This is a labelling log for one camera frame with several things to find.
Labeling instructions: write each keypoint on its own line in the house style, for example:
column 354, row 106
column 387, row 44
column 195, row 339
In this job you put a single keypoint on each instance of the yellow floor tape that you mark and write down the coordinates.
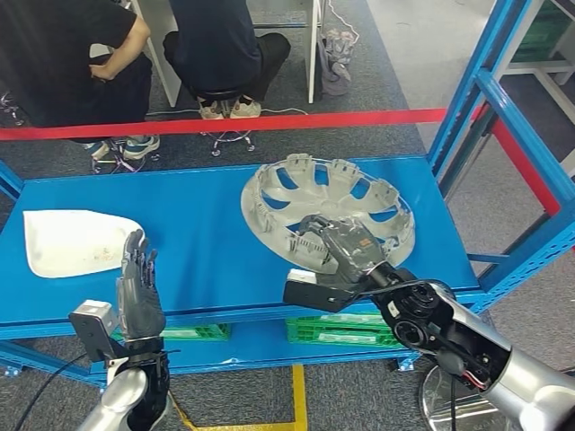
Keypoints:
column 299, row 398

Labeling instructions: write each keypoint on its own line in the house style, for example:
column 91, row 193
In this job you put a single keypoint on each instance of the red barrier tape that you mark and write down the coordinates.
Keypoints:
column 224, row 125

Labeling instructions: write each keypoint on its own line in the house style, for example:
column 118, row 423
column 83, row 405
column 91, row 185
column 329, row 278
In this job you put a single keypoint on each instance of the white frame rack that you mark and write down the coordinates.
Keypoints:
column 539, row 66

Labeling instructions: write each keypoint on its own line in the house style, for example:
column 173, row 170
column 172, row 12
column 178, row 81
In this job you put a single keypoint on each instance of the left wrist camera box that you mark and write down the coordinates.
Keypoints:
column 92, row 327

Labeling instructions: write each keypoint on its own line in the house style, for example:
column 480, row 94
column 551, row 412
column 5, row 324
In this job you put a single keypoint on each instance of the black stool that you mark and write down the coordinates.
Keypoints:
column 220, row 95

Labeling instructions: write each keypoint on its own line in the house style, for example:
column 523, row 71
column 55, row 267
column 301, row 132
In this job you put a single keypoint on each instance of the person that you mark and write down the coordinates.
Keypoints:
column 44, row 59
column 215, row 36

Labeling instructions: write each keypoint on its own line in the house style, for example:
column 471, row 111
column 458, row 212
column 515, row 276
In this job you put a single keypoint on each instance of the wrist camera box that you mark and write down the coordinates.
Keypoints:
column 92, row 327
column 314, row 294

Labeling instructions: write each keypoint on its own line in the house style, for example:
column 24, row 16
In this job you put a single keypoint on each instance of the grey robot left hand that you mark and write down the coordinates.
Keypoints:
column 139, row 297

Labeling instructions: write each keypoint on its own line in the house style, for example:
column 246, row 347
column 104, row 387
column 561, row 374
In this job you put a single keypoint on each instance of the blue metal shelf rack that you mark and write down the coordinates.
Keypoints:
column 202, row 238

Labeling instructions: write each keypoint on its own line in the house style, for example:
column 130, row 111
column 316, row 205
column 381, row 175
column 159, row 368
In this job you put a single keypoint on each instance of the grey bag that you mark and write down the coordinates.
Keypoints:
column 335, row 77

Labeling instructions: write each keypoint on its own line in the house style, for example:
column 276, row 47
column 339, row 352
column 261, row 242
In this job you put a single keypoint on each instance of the chrome chair base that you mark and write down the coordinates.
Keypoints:
column 112, row 152
column 9, row 110

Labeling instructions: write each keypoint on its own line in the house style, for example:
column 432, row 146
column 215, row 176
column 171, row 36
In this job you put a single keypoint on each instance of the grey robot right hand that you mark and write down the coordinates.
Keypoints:
column 350, row 250

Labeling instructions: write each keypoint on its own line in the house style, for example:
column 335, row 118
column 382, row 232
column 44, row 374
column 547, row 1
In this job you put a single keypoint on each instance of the green plastic crate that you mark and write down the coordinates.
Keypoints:
column 543, row 36
column 341, row 330
column 197, row 332

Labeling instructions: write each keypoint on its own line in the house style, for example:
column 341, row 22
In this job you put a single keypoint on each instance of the grey wheel hubcap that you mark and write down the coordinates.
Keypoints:
column 269, row 202

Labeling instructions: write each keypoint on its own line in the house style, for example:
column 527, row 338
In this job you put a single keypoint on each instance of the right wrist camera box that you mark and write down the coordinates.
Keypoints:
column 314, row 294

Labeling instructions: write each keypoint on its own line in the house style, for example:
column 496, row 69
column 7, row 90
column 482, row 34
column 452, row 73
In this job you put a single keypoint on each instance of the white plastic cover part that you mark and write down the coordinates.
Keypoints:
column 72, row 244

